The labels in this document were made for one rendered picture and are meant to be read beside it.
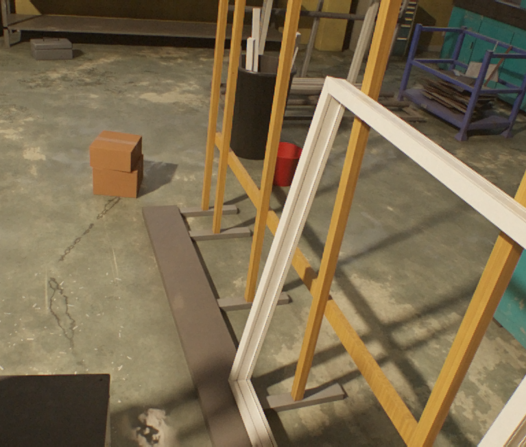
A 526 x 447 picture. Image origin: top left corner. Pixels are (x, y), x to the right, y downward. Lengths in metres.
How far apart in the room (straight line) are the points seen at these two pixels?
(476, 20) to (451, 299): 5.71
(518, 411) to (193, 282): 2.18
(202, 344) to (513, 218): 1.84
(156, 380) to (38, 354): 0.58
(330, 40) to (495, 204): 7.95
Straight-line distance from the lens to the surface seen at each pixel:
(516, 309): 3.30
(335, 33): 9.09
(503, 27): 8.29
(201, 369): 2.62
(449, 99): 6.73
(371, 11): 6.48
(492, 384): 3.11
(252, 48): 4.37
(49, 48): 7.13
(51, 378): 1.53
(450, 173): 1.35
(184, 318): 2.86
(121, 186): 3.96
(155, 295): 3.09
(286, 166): 4.25
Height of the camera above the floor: 1.95
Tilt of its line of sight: 31 degrees down
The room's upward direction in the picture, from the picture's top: 8 degrees clockwise
